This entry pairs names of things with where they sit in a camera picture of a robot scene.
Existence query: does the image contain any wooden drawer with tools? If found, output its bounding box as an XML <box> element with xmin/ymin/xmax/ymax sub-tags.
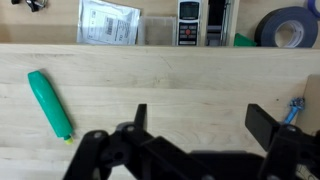
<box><xmin>0</xmin><ymin>0</ymin><xmax>241</xmax><ymax>47</ymax></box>

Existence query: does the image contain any clear plastic box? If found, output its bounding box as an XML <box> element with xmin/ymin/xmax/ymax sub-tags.
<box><xmin>137</xmin><ymin>15</ymin><xmax>178</xmax><ymax>47</ymax></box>

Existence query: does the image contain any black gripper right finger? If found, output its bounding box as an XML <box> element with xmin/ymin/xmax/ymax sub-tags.
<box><xmin>245</xmin><ymin>103</ymin><xmax>320</xmax><ymax>180</ymax></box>

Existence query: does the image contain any silver foil bag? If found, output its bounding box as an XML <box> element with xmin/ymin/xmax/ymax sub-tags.
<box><xmin>76</xmin><ymin>0</ymin><xmax>142</xmax><ymax>46</ymax></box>

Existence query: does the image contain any green marker pen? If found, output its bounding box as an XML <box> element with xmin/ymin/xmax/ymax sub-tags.
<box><xmin>27</xmin><ymin>69</ymin><xmax>74</xmax><ymax>145</ymax></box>

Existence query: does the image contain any metal drawer slide rail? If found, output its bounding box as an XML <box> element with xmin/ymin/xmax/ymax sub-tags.
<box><xmin>205</xmin><ymin>0</ymin><xmax>234</xmax><ymax>47</ymax></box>

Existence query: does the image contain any white digital gauge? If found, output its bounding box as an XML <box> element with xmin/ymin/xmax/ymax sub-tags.
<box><xmin>175</xmin><ymin>0</ymin><xmax>203</xmax><ymax>47</ymax></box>

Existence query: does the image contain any wooden drawer with tapes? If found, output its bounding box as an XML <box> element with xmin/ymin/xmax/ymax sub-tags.
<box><xmin>229</xmin><ymin>0</ymin><xmax>320</xmax><ymax>49</ymax></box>

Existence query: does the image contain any black clamp with metal lever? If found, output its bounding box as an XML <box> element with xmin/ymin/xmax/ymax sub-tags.
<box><xmin>10</xmin><ymin>0</ymin><xmax>48</xmax><ymax>13</ymax></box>

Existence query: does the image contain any small green plastic piece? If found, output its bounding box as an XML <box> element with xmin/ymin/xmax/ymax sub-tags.
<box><xmin>233</xmin><ymin>32</ymin><xmax>258</xmax><ymax>48</ymax></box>

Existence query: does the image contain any blue tape roll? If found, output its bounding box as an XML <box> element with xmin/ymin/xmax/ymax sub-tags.
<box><xmin>306</xmin><ymin>0</ymin><xmax>320</xmax><ymax>19</ymax></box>

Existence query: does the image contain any large black tape roll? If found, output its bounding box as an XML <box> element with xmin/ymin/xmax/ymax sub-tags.
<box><xmin>254</xmin><ymin>5</ymin><xmax>319</xmax><ymax>49</ymax></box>

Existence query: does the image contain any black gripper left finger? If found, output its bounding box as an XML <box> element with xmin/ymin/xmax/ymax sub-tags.
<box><xmin>63</xmin><ymin>103</ymin><xmax>188</xmax><ymax>180</ymax></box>

